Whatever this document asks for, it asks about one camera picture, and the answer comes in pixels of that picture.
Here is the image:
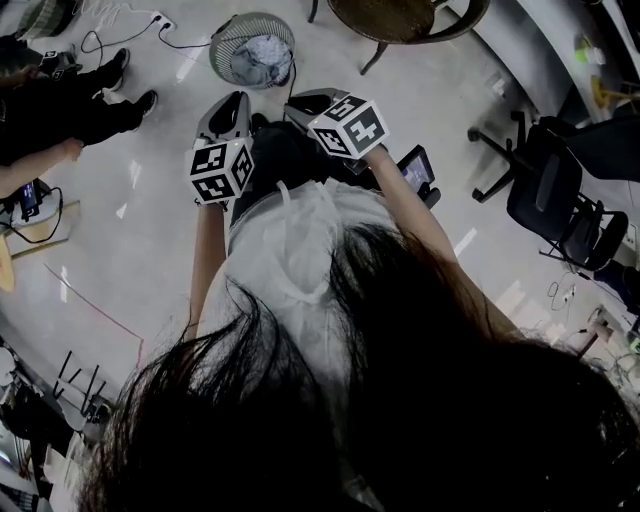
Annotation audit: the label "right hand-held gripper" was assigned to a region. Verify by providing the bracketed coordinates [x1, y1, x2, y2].
[284, 87, 391, 162]

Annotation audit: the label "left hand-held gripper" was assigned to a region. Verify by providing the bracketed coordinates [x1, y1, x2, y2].
[184, 90, 256, 207]

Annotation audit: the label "white blue checked shirt clothes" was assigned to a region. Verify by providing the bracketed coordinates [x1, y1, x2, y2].
[243, 33, 295, 84]

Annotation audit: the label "grey slatted laundry basket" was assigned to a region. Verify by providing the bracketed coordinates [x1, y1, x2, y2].
[208, 12, 297, 90]

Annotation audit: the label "person's left forearm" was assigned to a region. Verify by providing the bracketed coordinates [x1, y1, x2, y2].
[188, 198, 232, 342]

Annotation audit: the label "person's right forearm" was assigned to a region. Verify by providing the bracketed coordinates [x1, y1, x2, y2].
[362, 144, 524, 346]

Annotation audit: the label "grey white woven basket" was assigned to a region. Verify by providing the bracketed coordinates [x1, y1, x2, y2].
[14, 0, 77, 41]

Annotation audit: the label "person's black trousers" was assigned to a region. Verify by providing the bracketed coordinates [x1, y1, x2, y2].
[227, 112, 387, 227]

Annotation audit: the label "white power strip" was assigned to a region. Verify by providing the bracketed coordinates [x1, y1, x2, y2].
[149, 10, 178, 33]

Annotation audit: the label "dark wicker chair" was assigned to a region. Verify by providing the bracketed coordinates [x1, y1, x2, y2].
[307, 0, 492, 76]

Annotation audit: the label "black screen device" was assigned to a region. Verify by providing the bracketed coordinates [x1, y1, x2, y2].
[397, 144, 442, 210]

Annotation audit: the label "person's white blouse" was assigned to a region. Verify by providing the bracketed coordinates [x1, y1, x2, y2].
[197, 178, 401, 401]

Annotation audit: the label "black office chair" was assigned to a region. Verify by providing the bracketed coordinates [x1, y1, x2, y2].
[467, 110, 640, 251]

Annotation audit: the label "green yellow object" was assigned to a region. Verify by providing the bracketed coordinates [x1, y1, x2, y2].
[573, 33, 607, 66]

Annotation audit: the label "yellow stand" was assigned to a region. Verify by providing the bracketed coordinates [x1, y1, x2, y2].
[589, 74, 640, 109]

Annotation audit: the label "black metal mesh table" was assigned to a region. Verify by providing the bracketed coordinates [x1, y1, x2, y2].
[52, 349, 112, 427]

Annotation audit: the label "black folding chair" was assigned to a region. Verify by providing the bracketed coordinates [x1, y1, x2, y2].
[538, 197, 630, 274]

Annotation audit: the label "black power cable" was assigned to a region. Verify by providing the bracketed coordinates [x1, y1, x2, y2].
[157, 27, 214, 51]

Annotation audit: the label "white coiled cable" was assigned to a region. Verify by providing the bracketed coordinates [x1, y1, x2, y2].
[74, 0, 154, 27]

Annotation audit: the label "white charger with cable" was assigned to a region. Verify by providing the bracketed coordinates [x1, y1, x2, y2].
[546, 279, 580, 315]

